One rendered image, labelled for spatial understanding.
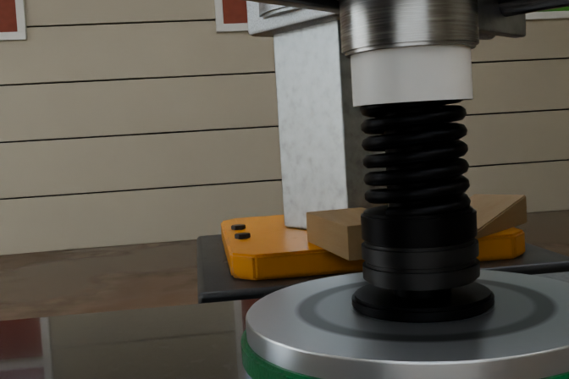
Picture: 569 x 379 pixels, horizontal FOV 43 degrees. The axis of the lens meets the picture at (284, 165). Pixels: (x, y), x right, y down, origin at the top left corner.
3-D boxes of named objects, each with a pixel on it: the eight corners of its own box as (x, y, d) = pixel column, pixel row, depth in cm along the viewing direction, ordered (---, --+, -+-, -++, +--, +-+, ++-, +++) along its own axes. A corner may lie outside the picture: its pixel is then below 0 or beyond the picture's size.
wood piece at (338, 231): (307, 241, 120) (305, 212, 119) (363, 235, 122) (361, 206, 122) (348, 261, 101) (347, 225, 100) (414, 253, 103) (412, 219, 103)
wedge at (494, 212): (475, 220, 133) (474, 194, 133) (527, 222, 126) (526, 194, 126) (417, 236, 118) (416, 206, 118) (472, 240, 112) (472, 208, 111)
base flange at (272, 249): (221, 237, 158) (219, 215, 158) (435, 220, 164) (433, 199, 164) (232, 282, 110) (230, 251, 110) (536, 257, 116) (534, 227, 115)
